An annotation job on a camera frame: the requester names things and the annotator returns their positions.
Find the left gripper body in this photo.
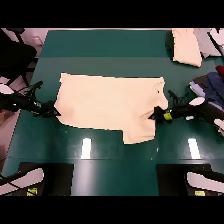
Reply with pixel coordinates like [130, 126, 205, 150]
[39, 99, 62, 119]

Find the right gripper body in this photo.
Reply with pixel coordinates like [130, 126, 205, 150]
[148, 106, 165, 123]

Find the cream T-shirt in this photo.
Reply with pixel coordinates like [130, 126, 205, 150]
[54, 72, 170, 146]

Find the dark grey garment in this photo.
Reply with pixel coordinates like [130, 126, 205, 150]
[189, 74, 210, 98]

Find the blue garment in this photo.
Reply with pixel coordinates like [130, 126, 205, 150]
[199, 71, 224, 108]

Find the black chair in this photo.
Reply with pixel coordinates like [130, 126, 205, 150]
[0, 28, 40, 88]

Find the folded cream garment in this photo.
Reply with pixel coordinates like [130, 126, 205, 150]
[171, 28, 204, 68]

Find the red garment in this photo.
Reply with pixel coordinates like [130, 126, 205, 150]
[214, 64, 224, 80]

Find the white garment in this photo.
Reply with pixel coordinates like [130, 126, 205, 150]
[209, 28, 224, 48]

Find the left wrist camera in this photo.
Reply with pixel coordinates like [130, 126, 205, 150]
[29, 80, 45, 93]

